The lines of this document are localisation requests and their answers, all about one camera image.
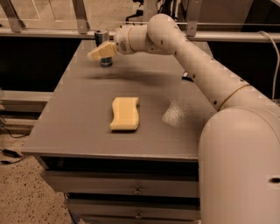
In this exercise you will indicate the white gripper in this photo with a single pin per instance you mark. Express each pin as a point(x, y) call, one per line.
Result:
point(122, 40)

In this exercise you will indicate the redbull can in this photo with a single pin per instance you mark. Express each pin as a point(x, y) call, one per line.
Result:
point(101, 37)

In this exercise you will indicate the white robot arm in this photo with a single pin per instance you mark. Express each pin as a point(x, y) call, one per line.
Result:
point(239, 147)

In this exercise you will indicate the yellow sponge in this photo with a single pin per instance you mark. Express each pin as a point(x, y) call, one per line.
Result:
point(125, 114)

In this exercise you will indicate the blue snack packet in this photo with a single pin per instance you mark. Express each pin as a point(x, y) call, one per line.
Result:
point(186, 76)

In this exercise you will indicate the grey drawer cabinet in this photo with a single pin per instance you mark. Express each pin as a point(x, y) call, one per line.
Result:
point(122, 142)

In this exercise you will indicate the top drawer with knob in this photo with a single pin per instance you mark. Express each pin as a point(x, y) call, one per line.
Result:
point(121, 184)

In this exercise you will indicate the drawer with knob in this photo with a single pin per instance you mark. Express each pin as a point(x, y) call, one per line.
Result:
point(121, 184)
point(133, 209)

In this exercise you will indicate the metal railing frame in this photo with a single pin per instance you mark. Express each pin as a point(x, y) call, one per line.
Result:
point(80, 19)

